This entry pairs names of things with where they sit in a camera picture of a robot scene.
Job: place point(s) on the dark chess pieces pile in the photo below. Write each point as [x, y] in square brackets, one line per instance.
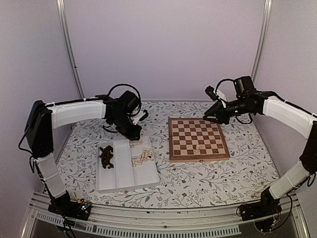
[106, 156]

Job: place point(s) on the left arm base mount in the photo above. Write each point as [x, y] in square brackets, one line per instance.
[79, 209]

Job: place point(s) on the light chess pieces pile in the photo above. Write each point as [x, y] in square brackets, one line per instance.
[145, 156]

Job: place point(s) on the left aluminium frame post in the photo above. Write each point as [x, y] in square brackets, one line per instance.
[69, 50]

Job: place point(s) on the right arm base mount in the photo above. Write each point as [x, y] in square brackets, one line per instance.
[260, 210]

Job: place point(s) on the right aluminium frame post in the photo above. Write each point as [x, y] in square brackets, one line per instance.
[262, 38]

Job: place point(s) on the wooden chessboard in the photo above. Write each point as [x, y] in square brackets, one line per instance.
[185, 134]

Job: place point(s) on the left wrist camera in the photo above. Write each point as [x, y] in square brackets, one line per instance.
[140, 117]

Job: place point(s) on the aluminium frame post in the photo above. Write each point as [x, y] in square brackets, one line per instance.
[69, 50]
[262, 38]

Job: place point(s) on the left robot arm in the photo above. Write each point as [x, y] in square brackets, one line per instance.
[123, 112]

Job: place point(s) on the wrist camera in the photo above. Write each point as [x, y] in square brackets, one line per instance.
[140, 117]
[216, 95]

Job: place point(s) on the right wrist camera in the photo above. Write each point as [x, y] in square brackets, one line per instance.
[216, 95]

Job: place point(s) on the white divided tray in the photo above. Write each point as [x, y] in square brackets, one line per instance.
[124, 176]

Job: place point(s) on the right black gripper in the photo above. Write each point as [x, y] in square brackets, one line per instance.
[219, 112]

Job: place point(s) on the front aluminium rail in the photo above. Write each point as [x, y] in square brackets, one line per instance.
[124, 222]

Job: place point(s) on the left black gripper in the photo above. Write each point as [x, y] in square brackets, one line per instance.
[133, 135]

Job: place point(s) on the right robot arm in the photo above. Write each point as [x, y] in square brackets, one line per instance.
[268, 103]

